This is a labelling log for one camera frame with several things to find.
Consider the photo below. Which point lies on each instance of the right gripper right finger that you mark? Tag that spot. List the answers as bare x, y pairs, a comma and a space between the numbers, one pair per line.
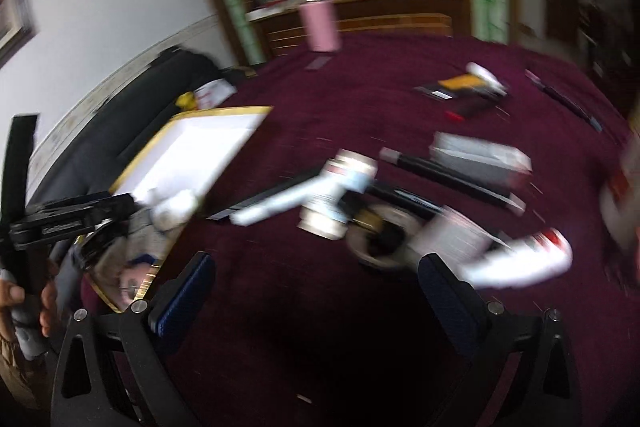
513, 370

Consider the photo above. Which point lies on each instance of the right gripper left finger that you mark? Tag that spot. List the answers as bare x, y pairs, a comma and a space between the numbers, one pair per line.
111, 369

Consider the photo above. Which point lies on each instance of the white pill bottle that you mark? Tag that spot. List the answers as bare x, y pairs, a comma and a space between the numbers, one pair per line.
174, 211

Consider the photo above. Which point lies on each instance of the white red-bordered plaster box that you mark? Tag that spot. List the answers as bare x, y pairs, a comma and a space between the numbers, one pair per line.
454, 238

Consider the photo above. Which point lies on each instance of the white grey marker pen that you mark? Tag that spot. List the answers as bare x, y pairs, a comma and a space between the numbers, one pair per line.
283, 201

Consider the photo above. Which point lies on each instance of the black leather sofa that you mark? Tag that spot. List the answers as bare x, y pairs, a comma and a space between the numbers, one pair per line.
123, 125

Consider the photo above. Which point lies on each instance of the black marker white caps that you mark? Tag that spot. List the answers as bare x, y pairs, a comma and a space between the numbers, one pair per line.
429, 170

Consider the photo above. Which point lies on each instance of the gold-edged white storage box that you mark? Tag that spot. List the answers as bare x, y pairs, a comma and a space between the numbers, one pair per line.
191, 151

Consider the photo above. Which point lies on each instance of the large white jug red cap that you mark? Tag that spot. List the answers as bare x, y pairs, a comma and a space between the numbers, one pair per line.
619, 200

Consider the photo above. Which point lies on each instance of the grey silver carton box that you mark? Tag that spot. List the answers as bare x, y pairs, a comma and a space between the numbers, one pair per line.
488, 162

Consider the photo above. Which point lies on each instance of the black art marker printed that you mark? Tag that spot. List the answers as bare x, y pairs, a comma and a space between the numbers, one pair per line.
413, 203

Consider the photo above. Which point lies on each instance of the white plastic bag red print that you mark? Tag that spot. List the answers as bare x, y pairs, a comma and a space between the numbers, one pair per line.
213, 93

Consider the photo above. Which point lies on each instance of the long thin black pen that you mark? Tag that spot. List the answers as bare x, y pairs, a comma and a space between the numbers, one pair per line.
567, 103

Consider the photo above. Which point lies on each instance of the black marker red cap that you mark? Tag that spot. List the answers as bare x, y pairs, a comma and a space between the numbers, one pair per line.
470, 109

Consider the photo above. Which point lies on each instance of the open white small carton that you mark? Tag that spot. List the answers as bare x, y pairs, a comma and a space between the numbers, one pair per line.
346, 172

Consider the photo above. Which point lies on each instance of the white small tube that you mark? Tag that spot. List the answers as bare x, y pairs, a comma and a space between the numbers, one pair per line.
490, 82

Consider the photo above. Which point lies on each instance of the yellow black pen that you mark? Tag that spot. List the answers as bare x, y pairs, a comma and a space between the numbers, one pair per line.
449, 89

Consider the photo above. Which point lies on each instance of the small pen near thermos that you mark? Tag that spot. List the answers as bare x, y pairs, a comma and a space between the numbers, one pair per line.
319, 62

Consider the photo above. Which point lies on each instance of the pink thermos bottle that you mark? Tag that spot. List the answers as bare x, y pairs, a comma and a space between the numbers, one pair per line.
320, 26

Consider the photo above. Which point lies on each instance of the framed wall painting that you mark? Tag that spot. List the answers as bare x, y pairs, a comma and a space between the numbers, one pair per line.
17, 28

